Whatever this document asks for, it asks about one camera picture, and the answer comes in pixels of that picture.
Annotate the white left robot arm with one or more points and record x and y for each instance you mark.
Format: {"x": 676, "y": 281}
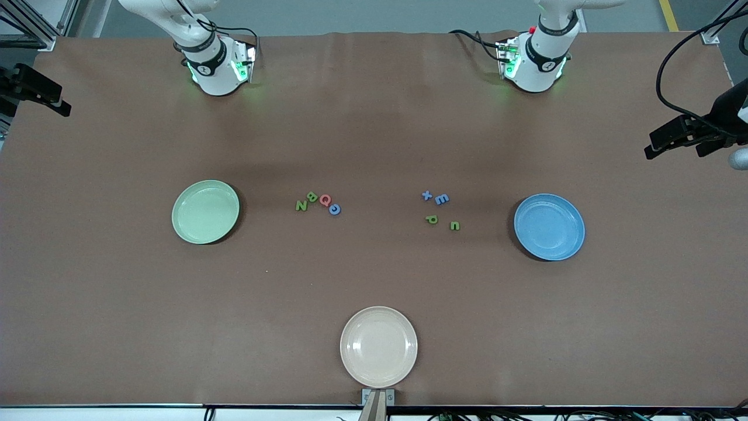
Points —
{"x": 540, "y": 70}

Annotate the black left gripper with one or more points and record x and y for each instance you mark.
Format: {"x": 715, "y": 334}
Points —
{"x": 720, "y": 112}

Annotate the red foam letter Q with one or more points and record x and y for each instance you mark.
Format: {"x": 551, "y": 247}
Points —
{"x": 321, "y": 199}

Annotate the blue foam letter E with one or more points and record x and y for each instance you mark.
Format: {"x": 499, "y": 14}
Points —
{"x": 442, "y": 199}

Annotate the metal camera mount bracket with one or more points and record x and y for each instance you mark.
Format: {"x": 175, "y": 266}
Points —
{"x": 378, "y": 403}

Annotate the green foam letter p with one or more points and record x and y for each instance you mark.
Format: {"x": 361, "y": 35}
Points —
{"x": 431, "y": 219}

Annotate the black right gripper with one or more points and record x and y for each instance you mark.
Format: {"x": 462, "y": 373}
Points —
{"x": 13, "y": 80}

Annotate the silver base connector bracket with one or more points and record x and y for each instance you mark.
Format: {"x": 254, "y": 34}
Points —
{"x": 245, "y": 64}
{"x": 507, "y": 58}

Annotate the beige plate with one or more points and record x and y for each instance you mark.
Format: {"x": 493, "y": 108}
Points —
{"x": 378, "y": 348}

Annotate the blue plate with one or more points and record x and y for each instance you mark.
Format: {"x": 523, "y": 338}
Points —
{"x": 549, "y": 228}

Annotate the green foam letter B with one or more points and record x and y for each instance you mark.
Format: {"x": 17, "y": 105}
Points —
{"x": 312, "y": 197}

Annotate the brown table mat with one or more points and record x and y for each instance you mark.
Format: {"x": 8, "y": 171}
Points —
{"x": 374, "y": 146}

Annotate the green foam letter N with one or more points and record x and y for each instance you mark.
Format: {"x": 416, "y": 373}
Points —
{"x": 301, "y": 205}

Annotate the aluminium frame post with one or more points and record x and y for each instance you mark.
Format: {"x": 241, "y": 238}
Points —
{"x": 29, "y": 23}
{"x": 716, "y": 32}

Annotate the light green plate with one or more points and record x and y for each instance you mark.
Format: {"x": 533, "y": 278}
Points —
{"x": 204, "y": 213}

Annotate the blue foam letter G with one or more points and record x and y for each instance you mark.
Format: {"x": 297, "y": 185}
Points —
{"x": 331, "y": 210}

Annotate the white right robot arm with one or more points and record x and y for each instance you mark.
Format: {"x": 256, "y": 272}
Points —
{"x": 213, "y": 76}

